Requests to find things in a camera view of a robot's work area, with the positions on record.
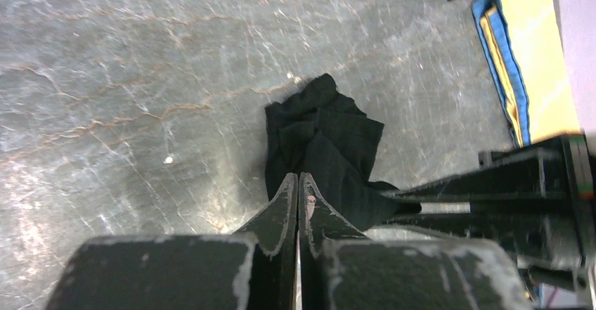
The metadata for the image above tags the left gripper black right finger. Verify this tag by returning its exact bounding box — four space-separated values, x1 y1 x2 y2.
297 173 533 309

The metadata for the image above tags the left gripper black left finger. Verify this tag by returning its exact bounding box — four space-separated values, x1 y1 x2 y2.
46 174 298 309

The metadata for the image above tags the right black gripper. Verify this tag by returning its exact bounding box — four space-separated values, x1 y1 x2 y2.
380 134 595 295

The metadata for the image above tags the black underwear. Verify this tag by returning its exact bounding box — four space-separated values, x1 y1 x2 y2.
265 74 422 231

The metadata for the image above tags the tan cloth mat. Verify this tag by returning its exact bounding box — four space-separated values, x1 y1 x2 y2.
472 0 581 147

